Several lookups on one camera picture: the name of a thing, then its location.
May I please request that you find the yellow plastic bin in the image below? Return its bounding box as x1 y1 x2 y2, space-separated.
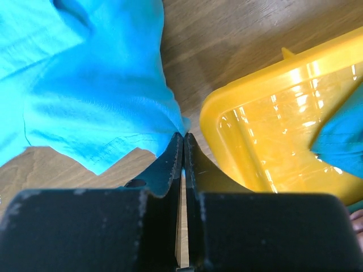
200 28 362 205

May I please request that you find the dusty pink t shirt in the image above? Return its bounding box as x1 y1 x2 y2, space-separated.
350 209 363 233

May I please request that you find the turquoise t shirt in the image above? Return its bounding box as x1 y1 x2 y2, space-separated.
1 1 191 175
311 85 362 178

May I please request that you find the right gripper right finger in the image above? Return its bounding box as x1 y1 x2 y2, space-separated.
184 133 362 271

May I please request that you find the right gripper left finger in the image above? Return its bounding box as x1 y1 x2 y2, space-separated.
1 133 183 271

